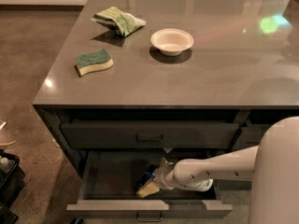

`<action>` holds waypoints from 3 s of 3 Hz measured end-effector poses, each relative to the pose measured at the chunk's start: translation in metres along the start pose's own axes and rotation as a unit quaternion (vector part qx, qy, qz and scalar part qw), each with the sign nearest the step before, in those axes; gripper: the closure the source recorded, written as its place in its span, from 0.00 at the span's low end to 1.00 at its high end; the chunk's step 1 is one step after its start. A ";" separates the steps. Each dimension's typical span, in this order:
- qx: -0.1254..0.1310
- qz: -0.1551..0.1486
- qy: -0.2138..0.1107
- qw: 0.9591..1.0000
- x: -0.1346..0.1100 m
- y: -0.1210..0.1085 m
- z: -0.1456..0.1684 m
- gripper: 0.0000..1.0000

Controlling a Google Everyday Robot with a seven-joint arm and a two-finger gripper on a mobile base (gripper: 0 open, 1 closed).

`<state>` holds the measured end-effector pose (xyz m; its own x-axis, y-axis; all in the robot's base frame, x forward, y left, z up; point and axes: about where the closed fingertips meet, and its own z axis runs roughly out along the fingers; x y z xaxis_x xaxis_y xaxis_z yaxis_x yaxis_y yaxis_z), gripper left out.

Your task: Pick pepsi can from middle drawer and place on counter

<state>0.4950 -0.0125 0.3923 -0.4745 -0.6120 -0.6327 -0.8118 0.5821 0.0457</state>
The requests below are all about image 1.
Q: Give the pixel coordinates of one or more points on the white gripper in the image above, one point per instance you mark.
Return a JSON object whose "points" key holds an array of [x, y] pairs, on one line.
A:
{"points": [[163, 174]]}

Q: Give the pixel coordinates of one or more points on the blue pepsi can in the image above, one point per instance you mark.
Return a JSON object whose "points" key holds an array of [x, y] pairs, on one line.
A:
{"points": [[148, 175]]}

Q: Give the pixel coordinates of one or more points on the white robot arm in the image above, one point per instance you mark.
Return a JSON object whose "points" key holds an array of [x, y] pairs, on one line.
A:
{"points": [[272, 167]]}

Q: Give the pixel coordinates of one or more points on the top left drawer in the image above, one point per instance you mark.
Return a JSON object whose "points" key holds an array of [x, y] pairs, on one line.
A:
{"points": [[149, 134]]}

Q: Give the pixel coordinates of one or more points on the open middle drawer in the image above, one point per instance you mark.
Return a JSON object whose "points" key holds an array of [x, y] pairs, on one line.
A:
{"points": [[108, 190]]}

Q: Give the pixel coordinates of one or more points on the top right drawer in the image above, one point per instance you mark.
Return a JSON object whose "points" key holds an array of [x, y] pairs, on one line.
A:
{"points": [[248, 136]]}

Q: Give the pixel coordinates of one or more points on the grey counter cabinet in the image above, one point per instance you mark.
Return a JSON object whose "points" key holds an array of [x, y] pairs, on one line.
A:
{"points": [[242, 67]]}

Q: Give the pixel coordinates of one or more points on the green yellow sponge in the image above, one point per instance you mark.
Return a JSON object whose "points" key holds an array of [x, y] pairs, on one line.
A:
{"points": [[93, 62]]}

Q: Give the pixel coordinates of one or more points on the white bowl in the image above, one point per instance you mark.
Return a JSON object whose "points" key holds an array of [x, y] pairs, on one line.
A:
{"points": [[171, 42]]}

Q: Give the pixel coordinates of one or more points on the black bin with bottles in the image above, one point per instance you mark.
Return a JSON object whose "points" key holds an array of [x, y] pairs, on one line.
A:
{"points": [[11, 183]]}

